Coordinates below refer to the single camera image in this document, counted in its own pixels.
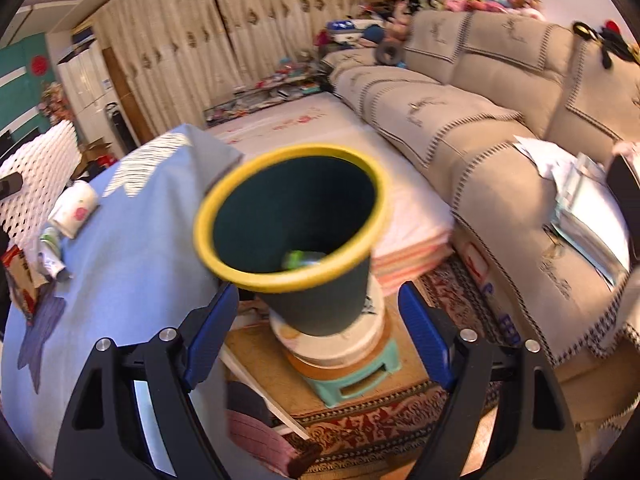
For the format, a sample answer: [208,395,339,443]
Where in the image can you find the blue star print pillow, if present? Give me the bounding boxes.
[325,19,386,46]

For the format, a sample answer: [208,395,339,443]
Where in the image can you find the beige patterned curtain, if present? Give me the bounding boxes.
[92,0,241,136]
[205,0,368,96]

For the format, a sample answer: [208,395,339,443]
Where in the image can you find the open cardboard boxes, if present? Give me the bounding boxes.
[75,137,116,166]

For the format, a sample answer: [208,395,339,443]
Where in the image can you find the row of plush toys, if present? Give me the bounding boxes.
[390,0,546,21]

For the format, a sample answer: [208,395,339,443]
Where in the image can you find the white standing air conditioner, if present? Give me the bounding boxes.
[55,40,126,156]

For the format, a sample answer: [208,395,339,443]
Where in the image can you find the white paper cup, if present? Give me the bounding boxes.
[47,180,101,240]

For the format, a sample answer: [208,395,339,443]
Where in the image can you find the dark bin with yellow rim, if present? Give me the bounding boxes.
[193,144,390,337]

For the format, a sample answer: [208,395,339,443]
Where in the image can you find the pink striped cloth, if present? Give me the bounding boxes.
[227,407,321,478]

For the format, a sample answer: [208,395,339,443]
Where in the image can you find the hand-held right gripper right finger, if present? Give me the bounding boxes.
[398,281,583,480]

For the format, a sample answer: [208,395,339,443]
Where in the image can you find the green wrapper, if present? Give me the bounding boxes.
[284,250,321,268]

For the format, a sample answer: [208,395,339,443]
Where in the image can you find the white foam net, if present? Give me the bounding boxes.
[0,120,81,241]

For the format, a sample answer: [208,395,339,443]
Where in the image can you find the stack of papers on sofa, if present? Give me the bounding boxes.
[550,155,632,286]

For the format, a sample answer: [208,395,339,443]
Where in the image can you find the green plastic stool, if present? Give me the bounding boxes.
[285,337,406,408]

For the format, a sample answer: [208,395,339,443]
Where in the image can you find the hanging flower decoration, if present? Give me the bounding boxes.
[39,82,68,126]

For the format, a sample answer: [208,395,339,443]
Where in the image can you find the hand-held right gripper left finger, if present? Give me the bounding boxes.
[52,284,240,480]

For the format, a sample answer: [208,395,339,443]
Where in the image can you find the black plush toy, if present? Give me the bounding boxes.
[572,20,640,68]

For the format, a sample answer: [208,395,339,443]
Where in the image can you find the blue tablecloth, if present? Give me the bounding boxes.
[0,122,246,401]

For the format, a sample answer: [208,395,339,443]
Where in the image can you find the white paper sheets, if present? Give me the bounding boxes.
[512,137,581,181]

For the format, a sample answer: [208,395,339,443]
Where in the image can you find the pink and black tissue pouch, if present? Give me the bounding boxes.
[606,142,640,221]

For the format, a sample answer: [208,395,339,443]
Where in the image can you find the grey neck pillow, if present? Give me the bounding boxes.
[376,40,403,66]

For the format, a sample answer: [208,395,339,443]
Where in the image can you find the beige sofa with deer print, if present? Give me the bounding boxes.
[320,10,640,396]

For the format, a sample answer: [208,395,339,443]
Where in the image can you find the low cluttered glass table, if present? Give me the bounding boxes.
[205,67,333,126]

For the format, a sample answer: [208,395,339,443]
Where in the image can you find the black tower fan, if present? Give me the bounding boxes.
[104,102,132,153]

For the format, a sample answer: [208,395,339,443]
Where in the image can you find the round tape roll stack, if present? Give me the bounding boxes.
[270,280,396,368]

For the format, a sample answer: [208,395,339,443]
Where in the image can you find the crumpled white green carton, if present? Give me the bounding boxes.
[39,227,75,283]

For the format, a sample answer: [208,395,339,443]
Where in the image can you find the red snack packet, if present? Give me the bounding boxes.
[0,245,46,321]

